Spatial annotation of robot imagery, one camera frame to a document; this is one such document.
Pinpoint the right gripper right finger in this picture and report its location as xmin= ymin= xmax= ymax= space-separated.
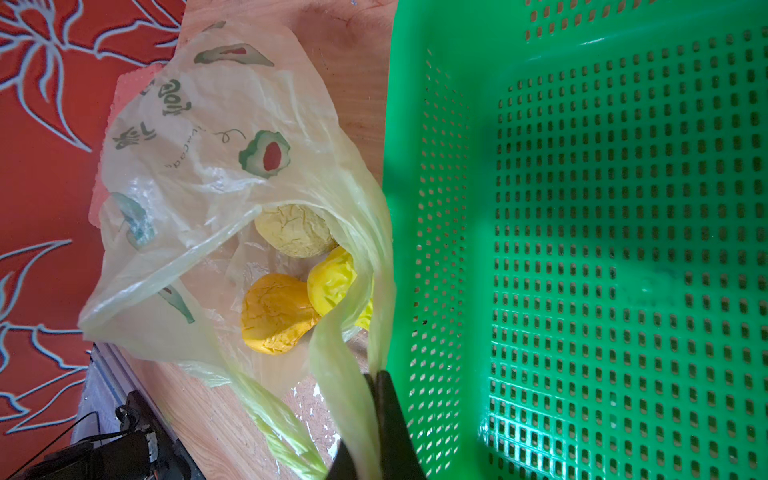
xmin=365 ymin=370 xmax=426 ymax=480

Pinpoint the green perforated plastic basket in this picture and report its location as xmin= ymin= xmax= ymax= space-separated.
xmin=383 ymin=1 xmax=767 ymax=479

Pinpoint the orange-yellow pear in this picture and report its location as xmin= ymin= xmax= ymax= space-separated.
xmin=241 ymin=273 xmax=321 ymax=355

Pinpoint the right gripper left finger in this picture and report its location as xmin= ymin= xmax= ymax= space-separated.
xmin=326 ymin=441 xmax=358 ymax=480

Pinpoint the pale yellow pear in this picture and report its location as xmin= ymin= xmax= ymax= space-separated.
xmin=254 ymin=204 xmax=337 ymax=259

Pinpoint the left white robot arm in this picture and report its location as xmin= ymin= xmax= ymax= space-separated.
xmin=11 ymin=390 xmax=204 ymax=480

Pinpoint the yellow-green printed plastic bag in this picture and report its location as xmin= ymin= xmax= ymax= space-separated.
xmin=78 ymin=19 xmax=396 ymax=479

